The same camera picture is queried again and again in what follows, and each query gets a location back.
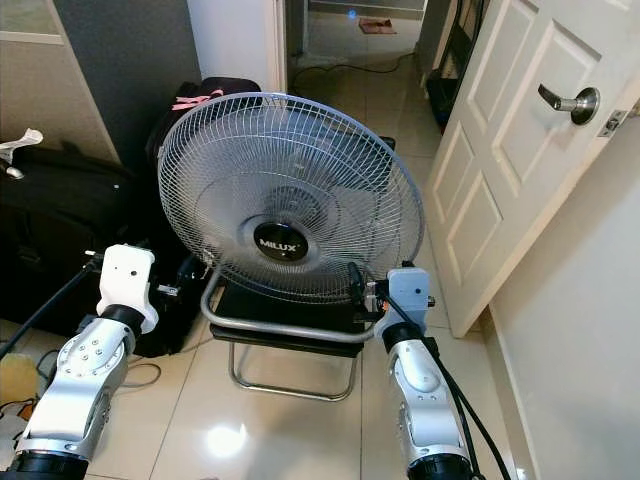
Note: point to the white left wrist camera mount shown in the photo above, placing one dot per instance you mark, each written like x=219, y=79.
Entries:
x=128, y=275

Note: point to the silver Milux electric fan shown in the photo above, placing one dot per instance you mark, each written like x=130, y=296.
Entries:
x=260, y=170

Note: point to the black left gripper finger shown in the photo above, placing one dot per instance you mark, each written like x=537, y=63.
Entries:
x=198, y=272

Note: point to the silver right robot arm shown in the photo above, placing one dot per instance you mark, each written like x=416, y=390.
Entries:
x=425, y=400

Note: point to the black hallway furniture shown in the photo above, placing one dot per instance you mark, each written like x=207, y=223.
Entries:
x=455, y=60

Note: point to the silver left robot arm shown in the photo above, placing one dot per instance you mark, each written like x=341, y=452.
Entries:
x=80, y=380

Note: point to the red booklet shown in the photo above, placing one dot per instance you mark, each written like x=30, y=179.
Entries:
x=378, y=26

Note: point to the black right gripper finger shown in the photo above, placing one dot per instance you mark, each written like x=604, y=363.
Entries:
x=354, y=278

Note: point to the yellow egg-print blanket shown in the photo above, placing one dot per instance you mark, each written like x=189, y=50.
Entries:
x=15, y=385

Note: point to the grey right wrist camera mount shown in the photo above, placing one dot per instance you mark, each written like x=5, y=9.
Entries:
x=410, y=290

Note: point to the white plastic clip object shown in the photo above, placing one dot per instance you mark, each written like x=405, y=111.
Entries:
x=20, y=145

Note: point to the black chrome-frame chair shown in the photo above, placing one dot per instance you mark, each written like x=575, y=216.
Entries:
x=280, y=315

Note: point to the black suitcase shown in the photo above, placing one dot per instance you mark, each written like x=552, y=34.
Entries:
x=60, y=220

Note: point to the metal door latch plate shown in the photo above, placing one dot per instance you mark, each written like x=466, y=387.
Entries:
x=610, y=123

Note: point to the white panelled door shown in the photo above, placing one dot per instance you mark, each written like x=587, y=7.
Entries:
x=500, y=150

